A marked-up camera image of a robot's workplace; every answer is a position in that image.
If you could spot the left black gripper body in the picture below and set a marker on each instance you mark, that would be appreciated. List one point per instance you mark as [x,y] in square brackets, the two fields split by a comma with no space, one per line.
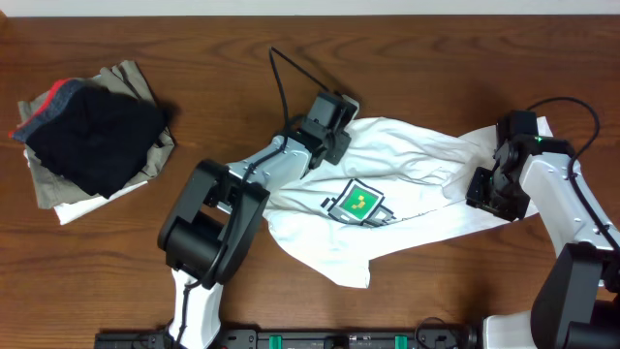
[336,146]

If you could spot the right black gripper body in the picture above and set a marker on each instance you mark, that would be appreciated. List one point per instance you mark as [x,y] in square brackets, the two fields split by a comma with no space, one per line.
[497,194]

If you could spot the white graphic t-shirt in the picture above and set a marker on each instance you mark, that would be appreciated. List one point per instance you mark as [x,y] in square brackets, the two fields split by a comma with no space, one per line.
[397,186]

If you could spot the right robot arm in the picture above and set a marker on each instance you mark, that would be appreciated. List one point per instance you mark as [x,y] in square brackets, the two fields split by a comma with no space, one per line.
[533,170]

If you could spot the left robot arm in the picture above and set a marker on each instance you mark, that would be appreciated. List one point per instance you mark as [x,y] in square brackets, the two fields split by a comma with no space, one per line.
[213,222]

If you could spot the black folded garment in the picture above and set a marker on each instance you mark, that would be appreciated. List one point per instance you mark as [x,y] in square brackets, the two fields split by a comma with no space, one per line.
[91,136]

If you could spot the white folded garment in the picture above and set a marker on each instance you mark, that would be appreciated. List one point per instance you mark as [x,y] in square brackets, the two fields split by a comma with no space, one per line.
[87,206]

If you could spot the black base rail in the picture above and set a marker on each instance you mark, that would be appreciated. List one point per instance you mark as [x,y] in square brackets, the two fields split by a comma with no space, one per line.
[432,333]

